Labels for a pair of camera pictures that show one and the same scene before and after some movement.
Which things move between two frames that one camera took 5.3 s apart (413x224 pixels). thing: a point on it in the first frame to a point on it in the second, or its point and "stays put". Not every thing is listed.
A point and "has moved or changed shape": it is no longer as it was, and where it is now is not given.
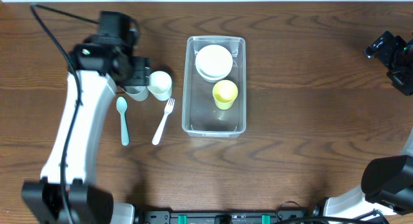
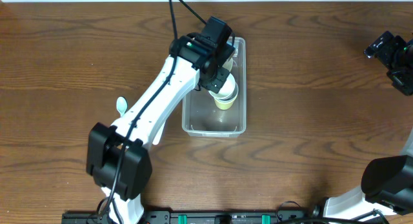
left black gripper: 144,70 to 221,82
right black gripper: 404,84 stays put
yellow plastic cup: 224,93 stays put
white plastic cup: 161,84 has moved or changed shape
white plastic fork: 168,110 stays put
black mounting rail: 217,217 stays put
